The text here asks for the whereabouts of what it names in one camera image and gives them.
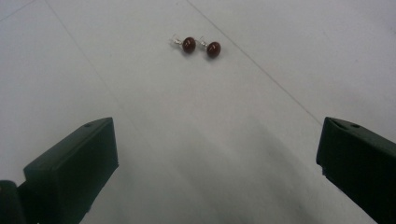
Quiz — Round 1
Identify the dark red stud earring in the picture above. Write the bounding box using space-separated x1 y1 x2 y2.
169 34 198 55
198 35 222 60

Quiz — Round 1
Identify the white table mat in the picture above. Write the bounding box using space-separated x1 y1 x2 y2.
0 0 396 224

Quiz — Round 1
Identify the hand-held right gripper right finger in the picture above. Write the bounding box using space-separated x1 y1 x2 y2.
315 116 396 224

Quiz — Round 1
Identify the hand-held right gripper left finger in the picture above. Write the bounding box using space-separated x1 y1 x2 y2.
22 117 120 224

